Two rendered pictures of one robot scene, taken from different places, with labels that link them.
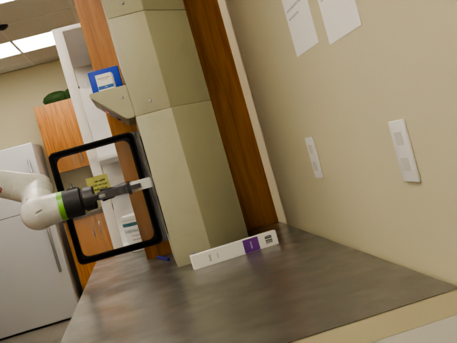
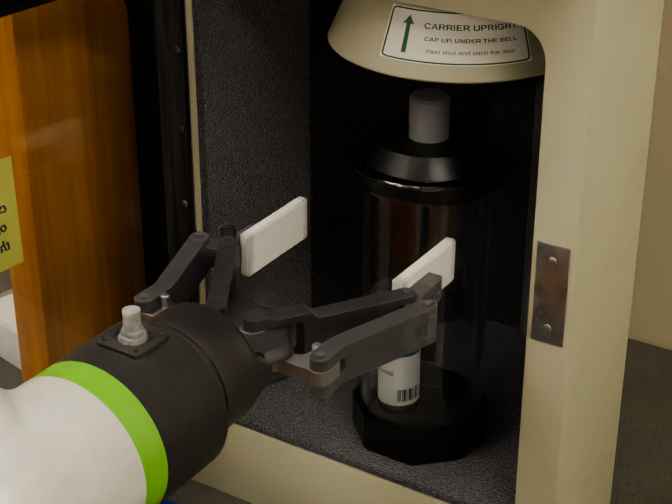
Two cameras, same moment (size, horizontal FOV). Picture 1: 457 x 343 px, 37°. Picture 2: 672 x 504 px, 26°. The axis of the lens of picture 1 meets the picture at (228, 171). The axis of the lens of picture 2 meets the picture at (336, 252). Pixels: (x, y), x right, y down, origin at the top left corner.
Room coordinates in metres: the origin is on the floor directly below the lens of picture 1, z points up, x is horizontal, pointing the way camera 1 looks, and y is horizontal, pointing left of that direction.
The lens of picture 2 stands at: (1.66, 0.93, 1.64)
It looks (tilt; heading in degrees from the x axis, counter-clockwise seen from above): 27 degrees down; 310
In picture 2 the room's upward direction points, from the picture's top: straight up
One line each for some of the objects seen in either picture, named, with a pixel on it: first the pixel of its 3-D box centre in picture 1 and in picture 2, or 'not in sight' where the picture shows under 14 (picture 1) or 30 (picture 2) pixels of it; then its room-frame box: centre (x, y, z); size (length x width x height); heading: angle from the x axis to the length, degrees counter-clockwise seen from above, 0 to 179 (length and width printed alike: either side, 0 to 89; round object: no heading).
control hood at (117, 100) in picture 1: (113, 109); not in sight; (2.21, 0.30, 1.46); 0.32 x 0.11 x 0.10; 7
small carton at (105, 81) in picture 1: (106, 84); not in sight; (2.15, 0.29, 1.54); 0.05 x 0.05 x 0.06; 1
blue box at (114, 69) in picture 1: (107, 84); not in sight; (2.28, 0.31, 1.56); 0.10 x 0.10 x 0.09; 7
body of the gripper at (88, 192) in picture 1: (97, 196); (217, 352); (2.17, 0.42, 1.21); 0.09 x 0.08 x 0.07; 97
